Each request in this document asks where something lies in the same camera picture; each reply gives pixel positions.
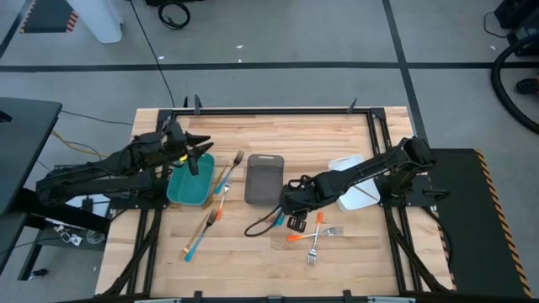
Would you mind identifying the white tagged cable bundle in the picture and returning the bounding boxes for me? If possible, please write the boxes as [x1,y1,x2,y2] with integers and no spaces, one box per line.
[53,225,84,248]

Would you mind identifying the black hazard-striped floor mat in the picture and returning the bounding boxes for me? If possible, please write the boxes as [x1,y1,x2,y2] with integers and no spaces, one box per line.
[19,0,80,35]

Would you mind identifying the yellow floor cable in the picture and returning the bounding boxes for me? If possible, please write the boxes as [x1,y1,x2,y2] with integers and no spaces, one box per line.
[51,129,111,159]

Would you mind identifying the white paper sheet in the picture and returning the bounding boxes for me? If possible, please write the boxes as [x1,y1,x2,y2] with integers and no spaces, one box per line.
[65,194,111,218]

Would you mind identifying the clear round lid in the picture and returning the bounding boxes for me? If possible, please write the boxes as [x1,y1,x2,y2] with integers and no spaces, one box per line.
[86,229,106,246]

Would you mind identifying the thick black hose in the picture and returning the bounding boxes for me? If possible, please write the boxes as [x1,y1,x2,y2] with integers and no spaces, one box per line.
[490,35,539,136]

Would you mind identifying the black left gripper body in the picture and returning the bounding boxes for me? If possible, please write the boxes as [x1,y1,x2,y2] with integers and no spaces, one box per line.
[162,120,201,178]

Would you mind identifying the white pillar base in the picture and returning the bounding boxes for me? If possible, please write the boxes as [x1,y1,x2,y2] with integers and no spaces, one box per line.
[67,0,124,45]

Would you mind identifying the grey translucent plastic bin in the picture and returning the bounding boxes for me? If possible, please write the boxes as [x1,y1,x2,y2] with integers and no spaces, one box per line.
[243,153,286,207]

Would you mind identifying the white plastic bin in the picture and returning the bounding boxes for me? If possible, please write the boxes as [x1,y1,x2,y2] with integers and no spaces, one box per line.
[328,154,382,213]

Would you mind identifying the long black floor cable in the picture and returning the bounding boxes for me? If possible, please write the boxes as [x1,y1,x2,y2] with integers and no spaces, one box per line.
[128,0,177,109]

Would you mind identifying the black aluminium table frame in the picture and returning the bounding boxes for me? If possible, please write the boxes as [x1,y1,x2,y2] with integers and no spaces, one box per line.
[103,107,454,298]

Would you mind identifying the black equipment case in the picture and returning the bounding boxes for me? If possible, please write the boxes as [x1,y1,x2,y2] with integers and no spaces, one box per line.
[493,0,539,58]

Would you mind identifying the black desk top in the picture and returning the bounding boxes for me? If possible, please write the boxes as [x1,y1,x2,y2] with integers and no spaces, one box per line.
[0,96,63,216]

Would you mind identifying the black hazard-striped platform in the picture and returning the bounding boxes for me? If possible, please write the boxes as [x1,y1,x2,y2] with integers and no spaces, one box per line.
[420,146,534,299]

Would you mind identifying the coiled black cable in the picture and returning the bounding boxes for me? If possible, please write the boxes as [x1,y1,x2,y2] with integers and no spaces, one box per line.
[157,1,192,31]

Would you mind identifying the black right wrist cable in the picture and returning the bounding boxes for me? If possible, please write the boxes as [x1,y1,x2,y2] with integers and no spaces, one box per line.
[243,205,284,238]

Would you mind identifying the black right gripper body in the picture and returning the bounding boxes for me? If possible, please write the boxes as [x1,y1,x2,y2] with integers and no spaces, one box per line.
[280,178,325,216]

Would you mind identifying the teal plastic bin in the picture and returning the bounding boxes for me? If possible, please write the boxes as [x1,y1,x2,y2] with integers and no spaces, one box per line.
[166,151,216,207]

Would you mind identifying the dark shoe-like object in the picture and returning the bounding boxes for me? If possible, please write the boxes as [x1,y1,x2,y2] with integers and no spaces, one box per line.
[515,77,539,96]

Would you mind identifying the black desk support beam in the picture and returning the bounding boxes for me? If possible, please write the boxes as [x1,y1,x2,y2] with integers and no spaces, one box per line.
[0,187,111,281]

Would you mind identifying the grey floor cable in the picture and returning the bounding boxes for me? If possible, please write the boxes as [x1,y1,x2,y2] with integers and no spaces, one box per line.
[60,109,134,126]

